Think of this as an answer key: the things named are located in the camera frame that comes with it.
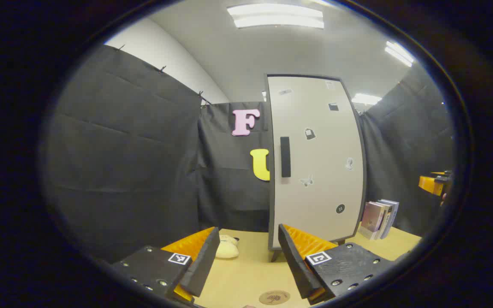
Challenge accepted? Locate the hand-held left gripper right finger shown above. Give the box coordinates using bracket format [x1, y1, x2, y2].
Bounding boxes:
[278, 223, 395, 305]

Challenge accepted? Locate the black backdrop cloth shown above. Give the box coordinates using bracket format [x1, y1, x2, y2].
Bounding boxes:
[41, 44, 454, 264]

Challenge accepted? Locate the cream plush toy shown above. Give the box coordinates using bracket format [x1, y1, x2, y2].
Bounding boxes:
[215, 234, 240, 259]

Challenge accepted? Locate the white book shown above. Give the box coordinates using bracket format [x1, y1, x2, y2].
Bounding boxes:
[377, 201, 395, 239]

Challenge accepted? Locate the blue grey book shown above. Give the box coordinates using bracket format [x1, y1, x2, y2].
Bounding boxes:
[379, 199, 400, 238]

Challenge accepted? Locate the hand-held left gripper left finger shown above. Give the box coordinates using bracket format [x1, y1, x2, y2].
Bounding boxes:
[110, 227, 220, 305]

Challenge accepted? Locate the white cabinet door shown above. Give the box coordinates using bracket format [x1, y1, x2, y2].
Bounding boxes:
[268, 76, 365, 249]

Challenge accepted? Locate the black cabinet door handle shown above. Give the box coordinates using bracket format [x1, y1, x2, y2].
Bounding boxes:
[280, 136, 291, 178]

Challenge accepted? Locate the round wooden coaster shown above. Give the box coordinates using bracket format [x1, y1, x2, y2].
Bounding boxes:
[258, 290, 291, 305]

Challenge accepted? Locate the grey cabinet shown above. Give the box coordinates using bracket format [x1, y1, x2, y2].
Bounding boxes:
[265, 74, 367, 262]

